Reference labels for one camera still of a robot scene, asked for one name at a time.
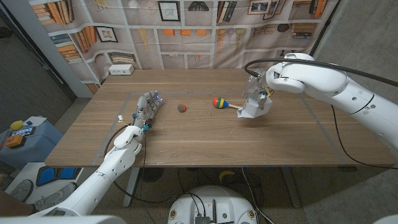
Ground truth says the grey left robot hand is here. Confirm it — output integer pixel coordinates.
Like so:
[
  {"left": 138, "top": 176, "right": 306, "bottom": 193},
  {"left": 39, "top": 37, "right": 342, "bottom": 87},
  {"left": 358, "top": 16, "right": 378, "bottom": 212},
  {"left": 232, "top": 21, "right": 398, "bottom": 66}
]
[{"left": 134, "top": 90, "right": 164, "bottom": 130}]

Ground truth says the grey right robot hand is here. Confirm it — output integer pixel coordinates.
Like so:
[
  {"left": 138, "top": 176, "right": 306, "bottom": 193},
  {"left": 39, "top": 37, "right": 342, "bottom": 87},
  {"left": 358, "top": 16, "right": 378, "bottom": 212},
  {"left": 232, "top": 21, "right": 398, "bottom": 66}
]
[{"left": 243, "top": 70, "right": 274, "bottom": 110}]

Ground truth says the white milk carton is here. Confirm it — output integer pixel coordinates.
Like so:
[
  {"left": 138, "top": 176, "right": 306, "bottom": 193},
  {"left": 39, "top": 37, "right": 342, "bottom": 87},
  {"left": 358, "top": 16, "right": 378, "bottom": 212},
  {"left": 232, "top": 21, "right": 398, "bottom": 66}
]
[{"left": 236, "top": 92, "right": 273, "bottom": 119}]

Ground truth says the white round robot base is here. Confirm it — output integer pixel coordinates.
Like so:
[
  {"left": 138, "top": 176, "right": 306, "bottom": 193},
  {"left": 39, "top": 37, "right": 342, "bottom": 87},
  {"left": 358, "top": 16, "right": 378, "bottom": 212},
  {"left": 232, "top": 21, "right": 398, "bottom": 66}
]
[{"left": 167, "top": 185, "right": 259, "bottom": 224}]

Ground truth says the colourful striped wooden maraca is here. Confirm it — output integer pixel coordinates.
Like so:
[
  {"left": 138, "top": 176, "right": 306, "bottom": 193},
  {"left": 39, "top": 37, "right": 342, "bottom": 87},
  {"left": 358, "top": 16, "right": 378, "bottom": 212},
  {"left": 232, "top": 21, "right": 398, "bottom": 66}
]
[{"left": 212, "top": 96, "right": 243, "bottom": 110}]

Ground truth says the yellow toy banana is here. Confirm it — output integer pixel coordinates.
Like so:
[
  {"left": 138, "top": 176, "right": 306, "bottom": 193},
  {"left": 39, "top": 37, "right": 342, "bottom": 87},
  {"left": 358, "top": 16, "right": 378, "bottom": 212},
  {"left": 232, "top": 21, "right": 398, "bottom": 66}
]
[{"left": 218, "top": 170, "right": 236, "bottom": 184}]

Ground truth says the orange toy block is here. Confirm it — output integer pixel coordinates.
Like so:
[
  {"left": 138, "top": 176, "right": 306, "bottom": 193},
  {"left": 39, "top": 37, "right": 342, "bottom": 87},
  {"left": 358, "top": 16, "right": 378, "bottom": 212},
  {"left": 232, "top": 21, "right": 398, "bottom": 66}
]
[{"left": 5, "top": 134, "right": 24, "bottom": 148}]

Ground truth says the white power outlet box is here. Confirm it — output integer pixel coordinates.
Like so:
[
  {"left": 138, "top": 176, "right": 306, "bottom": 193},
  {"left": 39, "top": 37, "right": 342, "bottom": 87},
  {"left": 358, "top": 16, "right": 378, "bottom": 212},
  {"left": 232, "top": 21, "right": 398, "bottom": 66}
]
[{"left": 108, "top": 63, "right": 135, "bottom": 76}]

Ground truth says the printed bookshelf backdrop cloth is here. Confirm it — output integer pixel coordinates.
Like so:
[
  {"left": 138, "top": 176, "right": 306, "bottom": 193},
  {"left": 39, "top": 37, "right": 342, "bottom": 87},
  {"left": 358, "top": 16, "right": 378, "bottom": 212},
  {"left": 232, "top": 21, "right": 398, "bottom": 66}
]
[{"left": 27, "top": 0, "right": 341, "bottom": 96}]

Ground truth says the grey metal table leg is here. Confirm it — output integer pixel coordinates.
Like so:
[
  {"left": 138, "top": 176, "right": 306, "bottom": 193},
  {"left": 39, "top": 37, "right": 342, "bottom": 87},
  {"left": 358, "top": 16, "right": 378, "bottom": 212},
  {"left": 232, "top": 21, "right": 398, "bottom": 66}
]
[
  {"left": 281, "top": 166, "right": 302, "bottom": 208},
  {"left": 123, "top": 167, "right": 141, "bottom": 208}
]

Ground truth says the black backdrop stand pole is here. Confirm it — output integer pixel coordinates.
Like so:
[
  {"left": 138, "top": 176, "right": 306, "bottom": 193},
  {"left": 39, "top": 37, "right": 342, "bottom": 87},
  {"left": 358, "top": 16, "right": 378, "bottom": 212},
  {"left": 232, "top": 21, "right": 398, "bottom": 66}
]
[{"left": 309, "top": 0, "right": 342, "bottom": 57}]

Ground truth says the white paper sheet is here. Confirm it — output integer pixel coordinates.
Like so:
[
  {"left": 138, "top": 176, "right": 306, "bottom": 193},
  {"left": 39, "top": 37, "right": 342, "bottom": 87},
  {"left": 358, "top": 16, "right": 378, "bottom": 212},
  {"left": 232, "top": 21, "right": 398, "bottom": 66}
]
[{"left": 23, "top": 116, "right": 48, "bottom": 128}]

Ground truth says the blue cloth covered box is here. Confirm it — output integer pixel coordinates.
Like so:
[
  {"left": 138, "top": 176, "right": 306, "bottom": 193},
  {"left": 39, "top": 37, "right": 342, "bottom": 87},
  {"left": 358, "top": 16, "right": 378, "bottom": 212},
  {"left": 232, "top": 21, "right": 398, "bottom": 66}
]
[{"left": 0, "top": 119, "right": 65, "bottom": 170}]

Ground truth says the black smartphone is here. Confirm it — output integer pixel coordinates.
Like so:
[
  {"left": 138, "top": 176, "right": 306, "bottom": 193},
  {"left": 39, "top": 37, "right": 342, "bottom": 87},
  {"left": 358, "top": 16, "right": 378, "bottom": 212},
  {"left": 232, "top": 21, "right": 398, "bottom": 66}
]
[{"left": 11, "top": 126, "right": 37, "bottom": 137}]

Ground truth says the white floor mat blue print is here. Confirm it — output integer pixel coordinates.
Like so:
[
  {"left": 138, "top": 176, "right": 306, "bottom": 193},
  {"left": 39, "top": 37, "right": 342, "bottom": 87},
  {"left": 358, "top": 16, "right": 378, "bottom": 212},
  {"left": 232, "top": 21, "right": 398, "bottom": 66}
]
[{"left": 7, "top": 161, "right": 85, "bottom": 212}]

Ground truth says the person in brown clothing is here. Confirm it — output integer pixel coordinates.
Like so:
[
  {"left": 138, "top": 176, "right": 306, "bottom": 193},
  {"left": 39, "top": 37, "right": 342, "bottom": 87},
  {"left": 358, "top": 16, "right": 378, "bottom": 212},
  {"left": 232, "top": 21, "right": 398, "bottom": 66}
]
[{"left": 0, "top": 190, "right": 34, "bottom": 218}]

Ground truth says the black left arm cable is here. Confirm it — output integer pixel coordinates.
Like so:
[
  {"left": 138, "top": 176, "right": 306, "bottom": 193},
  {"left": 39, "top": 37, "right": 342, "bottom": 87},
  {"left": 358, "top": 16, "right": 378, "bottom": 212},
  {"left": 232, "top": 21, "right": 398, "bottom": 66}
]
[{"left": 104, "top": 124, "right": 177, "bottom": 205}]

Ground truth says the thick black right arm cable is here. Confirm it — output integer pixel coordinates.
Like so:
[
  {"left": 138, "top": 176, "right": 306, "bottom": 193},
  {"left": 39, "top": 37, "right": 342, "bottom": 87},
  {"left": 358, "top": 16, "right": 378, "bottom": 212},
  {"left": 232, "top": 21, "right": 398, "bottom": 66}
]
[{"left": 244, "top": 58, "right": 398, "bottom": 88}]

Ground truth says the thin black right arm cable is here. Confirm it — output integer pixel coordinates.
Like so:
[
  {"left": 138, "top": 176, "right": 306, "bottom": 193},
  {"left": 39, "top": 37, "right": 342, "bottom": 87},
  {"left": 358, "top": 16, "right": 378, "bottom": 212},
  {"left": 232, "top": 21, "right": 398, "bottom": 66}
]
[{"left": 330, "top": 104, "right": 398, "bottom": 170}]

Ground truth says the grey floor cable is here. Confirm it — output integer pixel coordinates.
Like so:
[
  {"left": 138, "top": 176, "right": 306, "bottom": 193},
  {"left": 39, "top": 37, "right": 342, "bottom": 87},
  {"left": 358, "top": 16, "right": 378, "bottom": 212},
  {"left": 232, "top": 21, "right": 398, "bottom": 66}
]
[{"left": 241, "top": 166, "right": 275, "bottom": 224}]

